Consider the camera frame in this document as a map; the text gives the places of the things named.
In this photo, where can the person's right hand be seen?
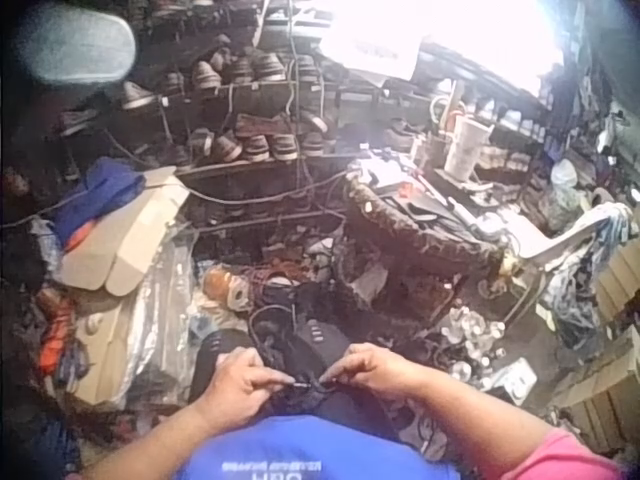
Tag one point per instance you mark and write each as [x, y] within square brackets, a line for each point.
[382, 372]

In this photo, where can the person's left hand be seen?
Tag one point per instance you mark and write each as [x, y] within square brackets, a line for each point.
[235, 387]

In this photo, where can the black shoe with laces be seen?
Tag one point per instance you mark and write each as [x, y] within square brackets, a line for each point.
[305, 360]

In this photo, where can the black striped shoe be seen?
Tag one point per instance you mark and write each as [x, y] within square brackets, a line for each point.
[215, 352]

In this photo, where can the grey sneaker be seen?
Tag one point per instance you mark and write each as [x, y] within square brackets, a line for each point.
[425, 435]

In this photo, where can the heap of small bottles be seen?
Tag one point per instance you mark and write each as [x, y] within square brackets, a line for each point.
[467, 340]

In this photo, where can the clear plastic bag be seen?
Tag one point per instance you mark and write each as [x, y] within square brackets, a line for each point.
[160, 320]

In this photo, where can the small white box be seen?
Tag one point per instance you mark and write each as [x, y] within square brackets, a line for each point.
[517, 380]

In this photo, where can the cluttered work table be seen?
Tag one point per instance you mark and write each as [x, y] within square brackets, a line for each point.
[425, 220]

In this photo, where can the flat cardboard pieces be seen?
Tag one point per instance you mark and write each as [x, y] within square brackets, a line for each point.
[125, 240]

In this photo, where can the orange shoe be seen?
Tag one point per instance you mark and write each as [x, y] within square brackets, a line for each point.
[56, 335]

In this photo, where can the blue patterned cloth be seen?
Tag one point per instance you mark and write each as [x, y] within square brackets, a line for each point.
[580, 290]

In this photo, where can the stack of cardboard boxes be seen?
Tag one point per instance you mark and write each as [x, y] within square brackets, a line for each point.
[607, 360]

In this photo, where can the white plastic chair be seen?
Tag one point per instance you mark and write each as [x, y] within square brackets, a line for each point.
[565, 240]

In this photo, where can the white plastic bucket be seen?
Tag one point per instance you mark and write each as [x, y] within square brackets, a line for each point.
[466, 146]

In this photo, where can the shelf rack of shoes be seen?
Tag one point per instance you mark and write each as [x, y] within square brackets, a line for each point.
[240, 100]

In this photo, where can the white paper sheet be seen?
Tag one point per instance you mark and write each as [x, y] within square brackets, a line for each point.
[372, 52]

